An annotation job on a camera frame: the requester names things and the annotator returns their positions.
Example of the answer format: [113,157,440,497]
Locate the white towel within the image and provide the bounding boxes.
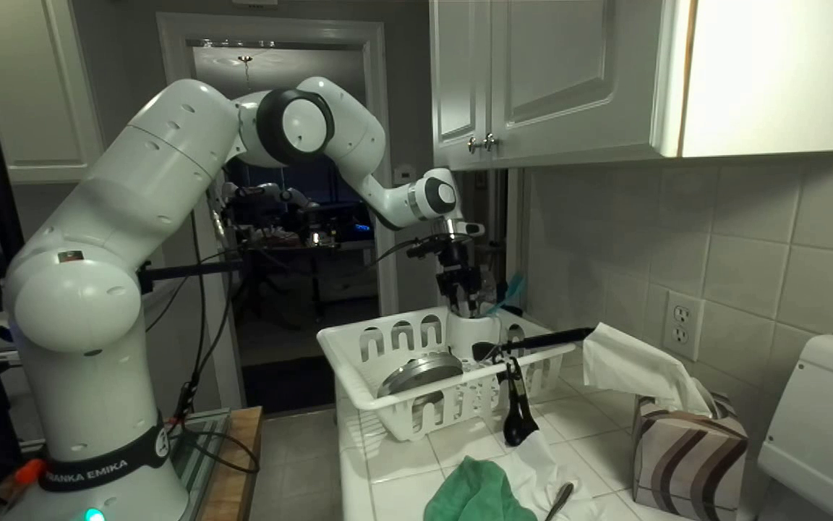
[581,322,717,421]

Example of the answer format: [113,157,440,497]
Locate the white wall cabinet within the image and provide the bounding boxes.
[424,0,833,176]

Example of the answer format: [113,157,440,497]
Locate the aluminium base frame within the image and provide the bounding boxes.
[164,408,236,515]

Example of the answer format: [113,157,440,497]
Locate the wooden table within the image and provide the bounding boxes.
[194,402,268,521]

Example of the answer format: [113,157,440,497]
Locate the black horizontal clamp rod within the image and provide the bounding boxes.
[132,256,247,295]

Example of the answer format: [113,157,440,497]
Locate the white gas stove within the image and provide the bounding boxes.
[754,331,833,521]

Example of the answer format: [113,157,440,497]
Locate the orange clamp handle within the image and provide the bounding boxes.
[0,455,48,507]

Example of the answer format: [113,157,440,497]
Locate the white dish cloth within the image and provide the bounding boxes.
[490,441,584,521]

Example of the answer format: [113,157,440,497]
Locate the white wall outlet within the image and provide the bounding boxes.
[658,289,704,366]

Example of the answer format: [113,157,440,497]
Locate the glass pot lid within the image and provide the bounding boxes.
[372,347,464,402]

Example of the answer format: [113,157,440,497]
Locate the dark cluttered dining table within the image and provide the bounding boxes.
[226,176,382,327]

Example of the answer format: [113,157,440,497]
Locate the metal spoon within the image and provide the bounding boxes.
[540,480,579,521]

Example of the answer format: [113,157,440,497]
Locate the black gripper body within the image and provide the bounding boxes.
[433,253,486,293]

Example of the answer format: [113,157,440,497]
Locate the teal slotted spatula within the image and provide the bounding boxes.
[500,276,528,312]

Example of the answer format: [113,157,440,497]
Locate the green cloth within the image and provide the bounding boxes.
[418,455,540,521]

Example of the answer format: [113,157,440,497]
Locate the white corner cupboard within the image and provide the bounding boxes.
[0,0,103,189]

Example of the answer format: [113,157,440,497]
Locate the white plastic dish rack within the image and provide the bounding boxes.
[311,303,590,486]

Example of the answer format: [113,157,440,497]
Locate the black ladle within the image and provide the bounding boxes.
[490,347,544,448]

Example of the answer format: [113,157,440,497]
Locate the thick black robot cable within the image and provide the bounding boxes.
[139,206,245,429]

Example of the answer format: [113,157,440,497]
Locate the white kitchen door frame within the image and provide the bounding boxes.
[152,8,402,412]

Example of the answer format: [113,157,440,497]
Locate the black long-handled utensil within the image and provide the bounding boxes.
[467,325,597,367]

